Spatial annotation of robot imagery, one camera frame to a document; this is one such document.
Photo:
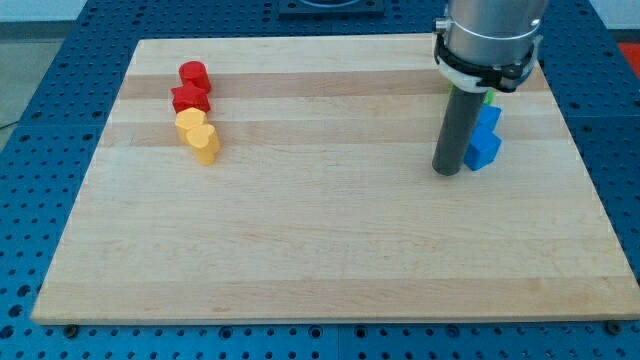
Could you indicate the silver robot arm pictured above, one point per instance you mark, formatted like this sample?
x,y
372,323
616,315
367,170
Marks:
x,y
490,32

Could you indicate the wooden board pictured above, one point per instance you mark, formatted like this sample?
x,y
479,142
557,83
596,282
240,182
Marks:
x,y
322,205

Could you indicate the yellow heart block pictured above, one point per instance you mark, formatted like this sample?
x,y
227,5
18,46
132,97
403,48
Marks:
x,y
204,143

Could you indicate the yellow hexagon block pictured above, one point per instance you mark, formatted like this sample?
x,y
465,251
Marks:
x,y
187,120

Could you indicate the red star block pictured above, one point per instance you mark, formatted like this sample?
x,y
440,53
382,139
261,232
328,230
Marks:
x,y
190,96

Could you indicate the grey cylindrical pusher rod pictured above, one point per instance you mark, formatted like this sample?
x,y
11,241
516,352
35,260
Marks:
x,y
460,119

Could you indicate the blue cube block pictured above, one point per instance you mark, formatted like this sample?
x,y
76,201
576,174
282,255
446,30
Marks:
x,y
482,149

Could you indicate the red cylinder block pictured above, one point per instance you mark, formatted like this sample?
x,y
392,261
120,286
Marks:
x,y
195,72

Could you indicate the blue block behind rod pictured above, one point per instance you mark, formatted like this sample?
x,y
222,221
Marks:
x,y
489,117

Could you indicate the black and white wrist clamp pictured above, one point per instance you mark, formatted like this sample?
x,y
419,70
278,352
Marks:
x,y
474,78

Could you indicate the green block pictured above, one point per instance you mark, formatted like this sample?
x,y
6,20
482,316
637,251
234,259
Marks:
x,y
489,97

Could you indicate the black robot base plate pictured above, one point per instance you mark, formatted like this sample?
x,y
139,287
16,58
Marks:
x,y
331,8

